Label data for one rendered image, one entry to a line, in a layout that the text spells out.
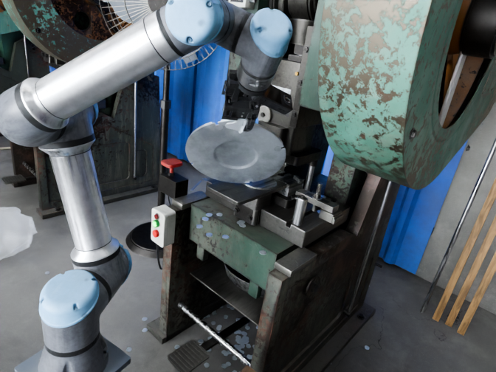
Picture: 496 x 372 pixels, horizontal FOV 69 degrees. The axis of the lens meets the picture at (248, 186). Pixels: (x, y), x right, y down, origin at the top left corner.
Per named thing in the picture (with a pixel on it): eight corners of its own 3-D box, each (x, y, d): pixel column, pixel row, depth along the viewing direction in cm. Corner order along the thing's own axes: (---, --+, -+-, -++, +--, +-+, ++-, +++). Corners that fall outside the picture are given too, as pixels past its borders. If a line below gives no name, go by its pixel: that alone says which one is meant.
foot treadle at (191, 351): (183, 385, 122) (184, 374, 120) (165, 366, 128) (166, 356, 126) (285, 306, 164) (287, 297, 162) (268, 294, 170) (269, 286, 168)
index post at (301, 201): (298, 226, 111) (304, 198, 107) (290, 222, 113) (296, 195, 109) (303, 224, 113) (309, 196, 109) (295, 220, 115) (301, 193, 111)
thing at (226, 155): (166, 132, 97) (167, 130, 97) (209, 188, 120) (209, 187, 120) (269, 111, 88) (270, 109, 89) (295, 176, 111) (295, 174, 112)
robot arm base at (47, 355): (64, 404, 77) (61, 372, 73) (24, 367, 84) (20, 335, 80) (121, 358, 90) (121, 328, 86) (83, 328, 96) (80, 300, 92)
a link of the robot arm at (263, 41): (259, -5, 63) (302, 18, 63) (245, 40, 73) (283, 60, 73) (241, 24, 60) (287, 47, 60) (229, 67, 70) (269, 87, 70)
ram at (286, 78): (281, 158, 112) (300, 57, 100) (246, 144, 120) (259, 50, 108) (311, 150, 124) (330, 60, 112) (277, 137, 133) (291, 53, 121)
